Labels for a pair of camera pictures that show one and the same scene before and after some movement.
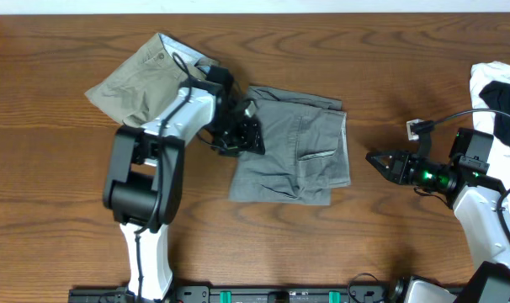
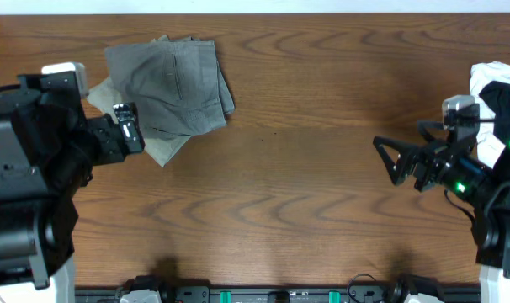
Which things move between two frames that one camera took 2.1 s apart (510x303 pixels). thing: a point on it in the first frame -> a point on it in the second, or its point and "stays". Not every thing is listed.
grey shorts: [306, 150] -> [177, 85]
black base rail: [247, 294] stays
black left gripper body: [236, 135] -> [103, 146]
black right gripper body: [410, 171] -> [439, 171]
